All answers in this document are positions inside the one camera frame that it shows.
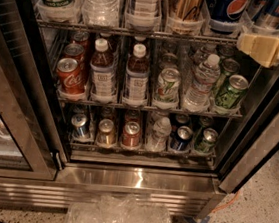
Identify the redbull can top shelf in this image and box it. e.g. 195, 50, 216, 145
255, 0, 279, 29

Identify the green can shelf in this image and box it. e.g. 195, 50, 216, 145
214, 74, 249, 110
212, 58, 240, 94
194, 127, 218, 154

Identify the pepsi can top shelf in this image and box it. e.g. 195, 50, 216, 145
206, 0, 249, 34

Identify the pepsi can shelf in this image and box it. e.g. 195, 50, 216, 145
170, 126, 193, 152
206, 0, 249, 34

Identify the front green can middle shelf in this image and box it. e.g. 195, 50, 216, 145
214, 74, 249, 110

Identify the water bottle middle shelf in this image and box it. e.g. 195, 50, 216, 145
184, 54, 221, 107

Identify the front 7up can middle shelf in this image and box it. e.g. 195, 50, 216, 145
155, 67, 181, 103

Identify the green can bottom shelf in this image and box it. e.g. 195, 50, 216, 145
194, 127, 218, 154

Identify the pepsi can bottom shelf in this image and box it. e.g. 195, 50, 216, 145
170, 126, 193, 152

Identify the white labelled bottle top shelf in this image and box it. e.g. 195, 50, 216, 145
127, 0, 161, 19

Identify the water bottle bottom shelf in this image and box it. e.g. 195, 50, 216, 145
146, 117, 172, 152

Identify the red can bottom shelf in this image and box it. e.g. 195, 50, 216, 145
122, 121, 141, 147

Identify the clear water bottle top shelf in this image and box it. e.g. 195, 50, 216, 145
81, 0, 120, 27

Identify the stainless steel fridge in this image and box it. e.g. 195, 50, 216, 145
0, 0, 279, 218

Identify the gold can bottom shelf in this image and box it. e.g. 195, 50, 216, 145
97, 119, 115, 145

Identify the coca-cola can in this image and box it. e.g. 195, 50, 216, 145
71, 31, 90, 52
63, 43, 85, 64
56, 58, 85, 95

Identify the front coca-cola can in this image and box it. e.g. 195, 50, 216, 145
56, 58, 85, 95

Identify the blue silver can bottom shelf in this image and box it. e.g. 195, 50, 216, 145
71, 113, 91, 139

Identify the glass fridge door left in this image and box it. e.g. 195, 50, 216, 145
0, 10, 76, 184

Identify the clear plastic tray right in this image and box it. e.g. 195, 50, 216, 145
241, 12, 279, 36

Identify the right brown tea bottle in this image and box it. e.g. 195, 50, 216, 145
124, 44, 150, 100

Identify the brown tea bottle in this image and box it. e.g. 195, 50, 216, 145
124, 44, 150, 100
90, 38, 116, 97

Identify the left brown tea bottle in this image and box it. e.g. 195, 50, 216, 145
90, 38, 116, 97

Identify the clear plastic bag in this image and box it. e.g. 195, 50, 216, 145
64, 195, 171, 223

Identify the orange cable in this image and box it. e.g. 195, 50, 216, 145
210, 186, 241, 217

